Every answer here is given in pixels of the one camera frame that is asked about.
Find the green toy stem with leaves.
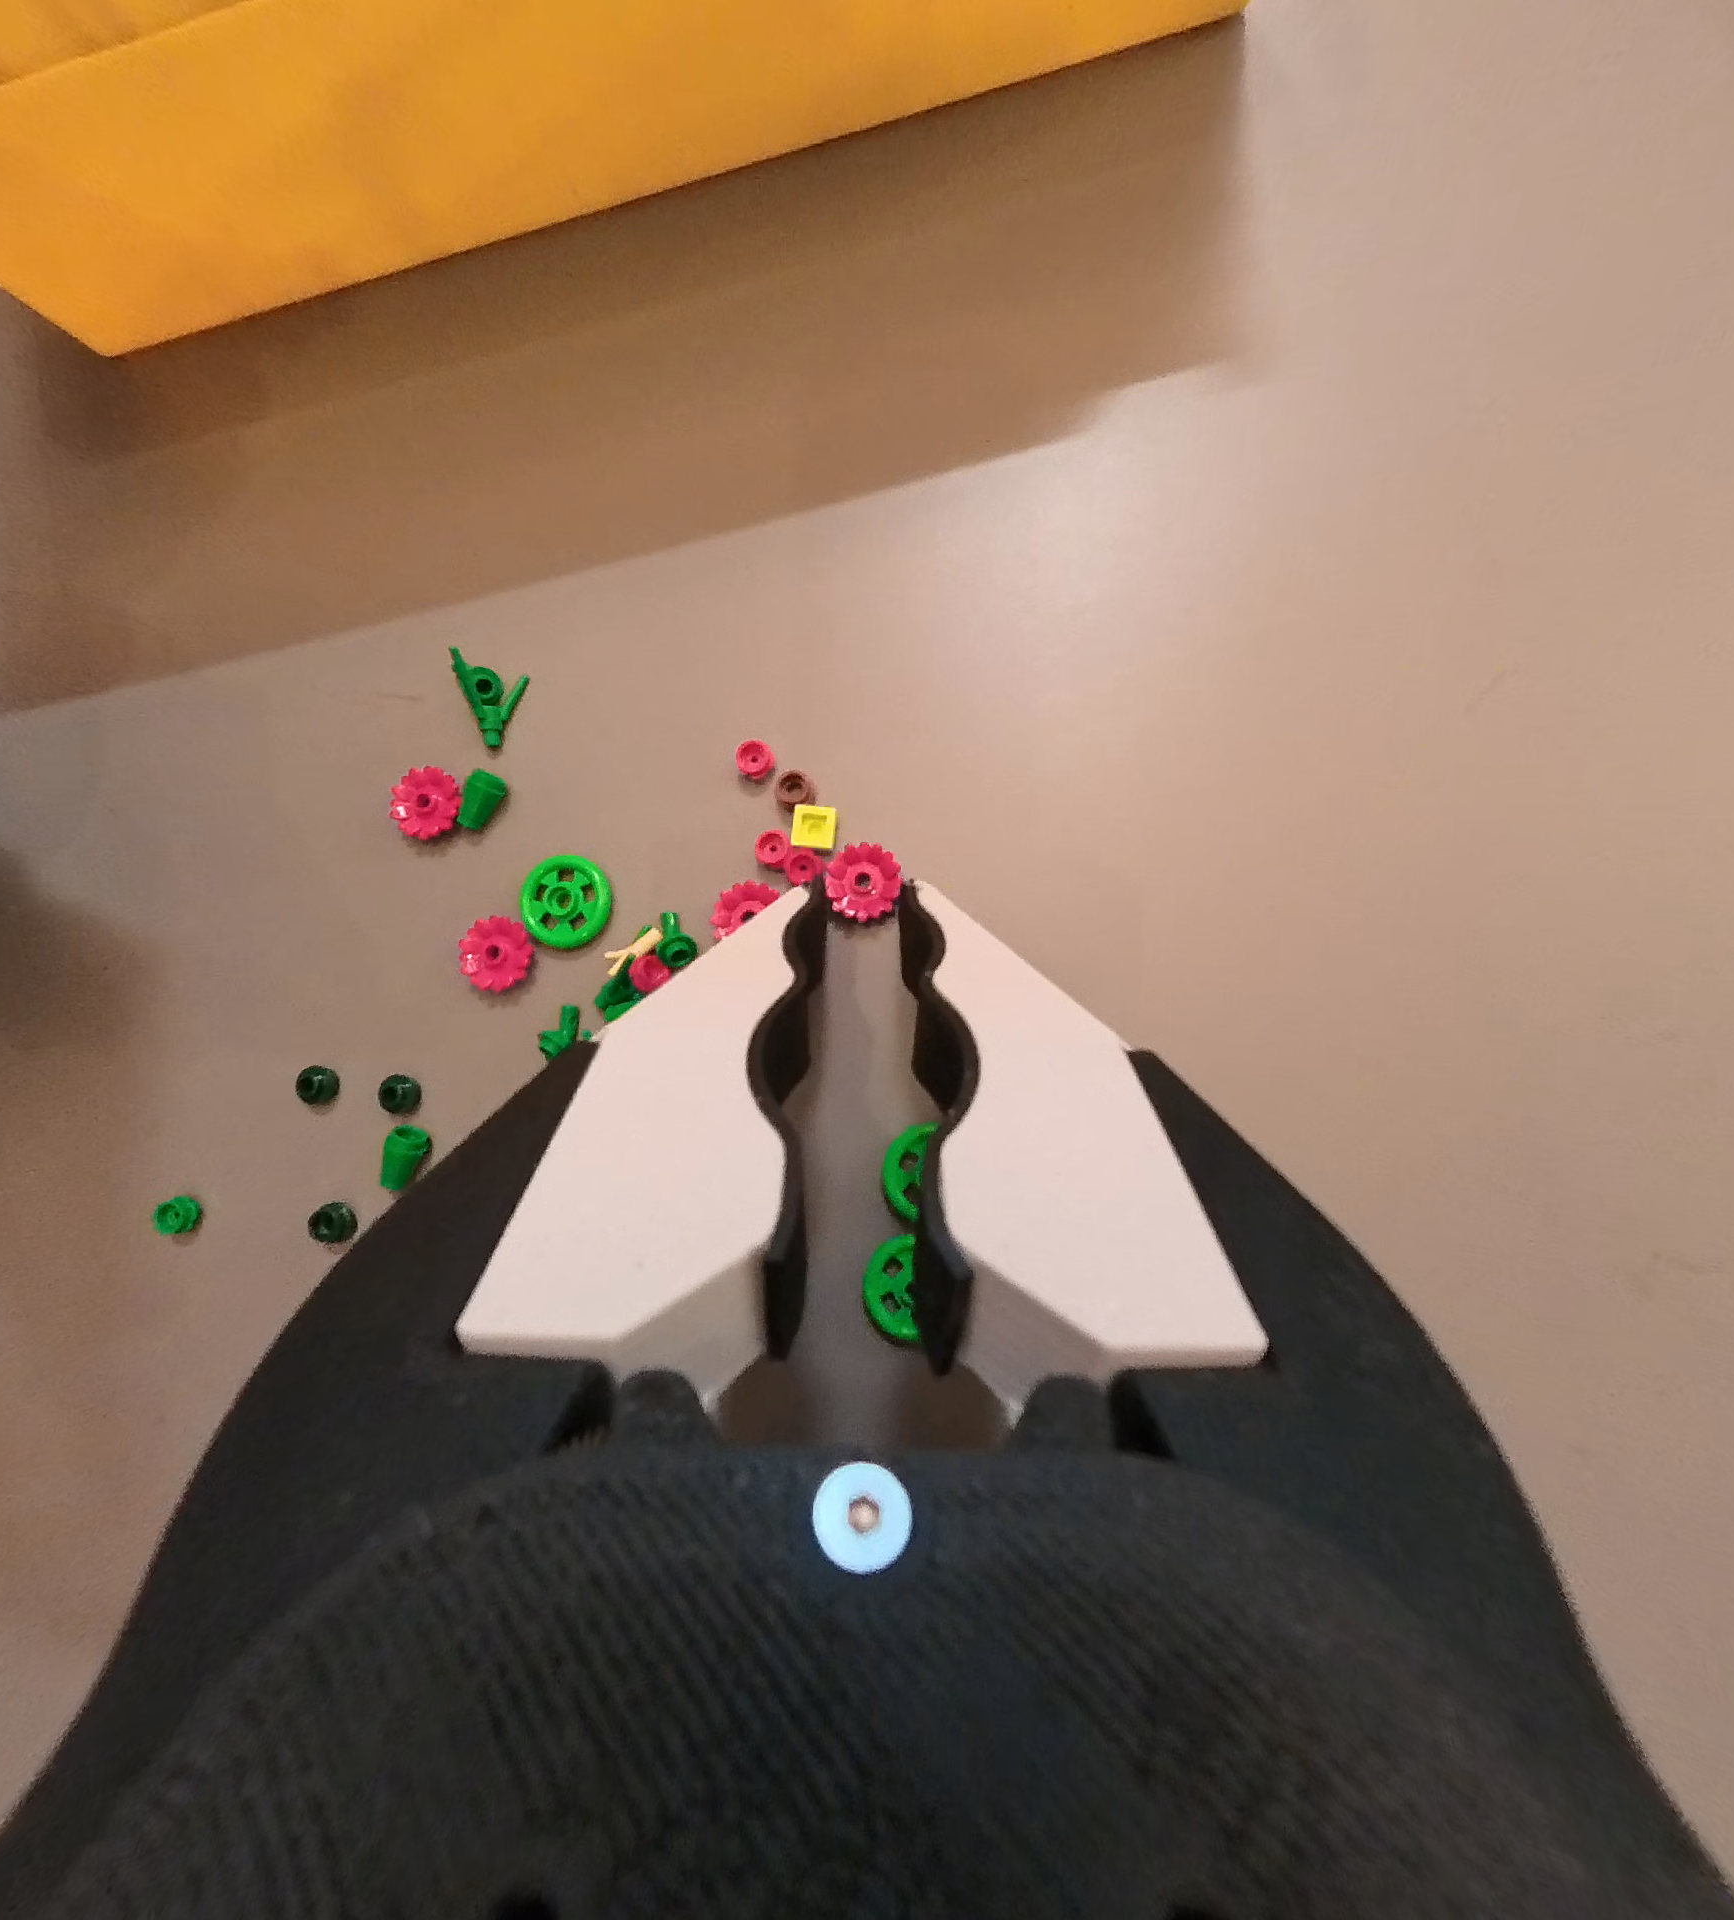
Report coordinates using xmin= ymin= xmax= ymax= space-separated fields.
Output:
xmin=447 ymin=643 xmax=535 ymax=751

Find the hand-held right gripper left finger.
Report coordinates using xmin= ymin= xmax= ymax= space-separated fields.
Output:
xmin=454 ymin=875 xmax=828 ymax=1420

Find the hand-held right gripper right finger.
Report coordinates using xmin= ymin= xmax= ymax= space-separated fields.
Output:
xmin=889 ymin=875 xmax=1274 ymax=1428

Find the green toy wheel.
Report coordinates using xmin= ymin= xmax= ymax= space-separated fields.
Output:
xmin=861 ymin=1231 xmax=933 ymax=1347
xmin=878 ymin=1121 xmax=944 ymax=1223
xmin=516 ymin=851 xmax=614 ymax=953

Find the yellow plastic bin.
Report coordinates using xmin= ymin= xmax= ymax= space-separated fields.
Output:
xmin=0 ymin=0 xmax=1252 ymax=360

